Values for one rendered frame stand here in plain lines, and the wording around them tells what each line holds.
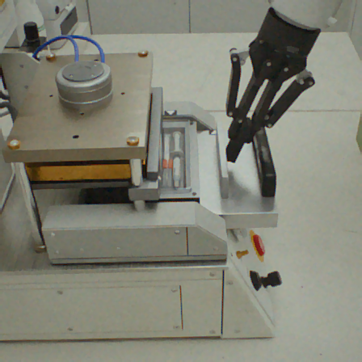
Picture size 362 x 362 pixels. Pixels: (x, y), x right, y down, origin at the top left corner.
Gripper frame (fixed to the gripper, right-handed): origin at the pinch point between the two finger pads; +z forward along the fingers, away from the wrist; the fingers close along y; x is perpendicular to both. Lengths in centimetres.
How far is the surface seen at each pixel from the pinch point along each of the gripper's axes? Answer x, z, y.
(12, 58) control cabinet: 14.7, 5.6, -37.3
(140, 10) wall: 240, 79, -10
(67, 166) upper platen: -10.4, 5.0, -23.6
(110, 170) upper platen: -10.3, 4.0, -17.9
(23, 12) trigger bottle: 75, 25, -47
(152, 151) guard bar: -7.0, 1.5, -12.8
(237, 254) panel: -12.2, 12.0, 3.9
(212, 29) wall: 239, 76, 34
